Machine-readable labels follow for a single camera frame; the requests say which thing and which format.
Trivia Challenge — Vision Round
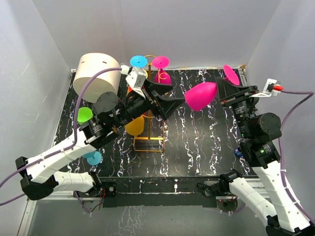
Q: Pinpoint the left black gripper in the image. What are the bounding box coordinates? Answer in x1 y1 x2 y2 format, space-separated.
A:
114 79 185 129

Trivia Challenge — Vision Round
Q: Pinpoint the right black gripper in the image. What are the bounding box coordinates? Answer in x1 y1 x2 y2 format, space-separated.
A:
216 77 258 137

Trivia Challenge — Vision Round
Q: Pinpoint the magenta wine glass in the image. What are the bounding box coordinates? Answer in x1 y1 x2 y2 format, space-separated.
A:
152 56 172 85
185 65 240 111

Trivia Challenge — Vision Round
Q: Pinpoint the magenta wine glass front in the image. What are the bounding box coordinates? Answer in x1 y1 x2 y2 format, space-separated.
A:
185 65 240 111

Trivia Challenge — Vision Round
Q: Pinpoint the orange wine glass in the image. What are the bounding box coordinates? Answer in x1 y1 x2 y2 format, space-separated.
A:
125 116 144 136

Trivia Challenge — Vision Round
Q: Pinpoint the blue wine glass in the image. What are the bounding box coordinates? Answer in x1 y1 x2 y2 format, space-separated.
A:
129 55 147 68
82 151 102 166

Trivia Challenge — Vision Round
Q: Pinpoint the green wine glass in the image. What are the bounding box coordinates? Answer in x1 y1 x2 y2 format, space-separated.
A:
77 107 93 124

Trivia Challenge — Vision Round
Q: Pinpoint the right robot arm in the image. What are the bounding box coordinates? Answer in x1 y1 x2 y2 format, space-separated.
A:
197 78 315 236

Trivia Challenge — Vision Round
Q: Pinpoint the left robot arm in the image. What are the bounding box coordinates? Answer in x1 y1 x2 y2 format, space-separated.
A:
15 80 185 201

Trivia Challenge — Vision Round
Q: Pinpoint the white cylindrical container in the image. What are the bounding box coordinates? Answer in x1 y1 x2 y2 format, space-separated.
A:
73 52 122 104

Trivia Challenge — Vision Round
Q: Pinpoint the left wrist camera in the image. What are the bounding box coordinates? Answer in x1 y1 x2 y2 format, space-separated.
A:
121 65 147 98

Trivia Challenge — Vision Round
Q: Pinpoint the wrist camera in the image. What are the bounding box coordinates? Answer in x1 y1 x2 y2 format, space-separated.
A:
251 78 283 98
121 65 147 98

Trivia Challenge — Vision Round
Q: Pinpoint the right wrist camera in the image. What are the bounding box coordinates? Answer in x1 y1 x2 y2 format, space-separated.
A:
251 78 283 98

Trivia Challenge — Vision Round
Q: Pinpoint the gold wire glass rack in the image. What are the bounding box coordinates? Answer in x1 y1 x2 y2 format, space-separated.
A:
133 55 165 152

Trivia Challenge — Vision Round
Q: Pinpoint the blue handled tool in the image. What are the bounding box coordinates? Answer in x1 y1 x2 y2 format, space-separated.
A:
234 148 243 157

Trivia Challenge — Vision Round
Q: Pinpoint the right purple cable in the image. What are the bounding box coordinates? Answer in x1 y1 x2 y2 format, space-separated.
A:
279 89 315 222

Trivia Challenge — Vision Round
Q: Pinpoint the purple cable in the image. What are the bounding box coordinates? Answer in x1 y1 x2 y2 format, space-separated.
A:
279 89 315 222
0 67 124 207

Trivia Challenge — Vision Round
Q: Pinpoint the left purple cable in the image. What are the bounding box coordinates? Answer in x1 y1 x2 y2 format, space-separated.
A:
0 67 124 207

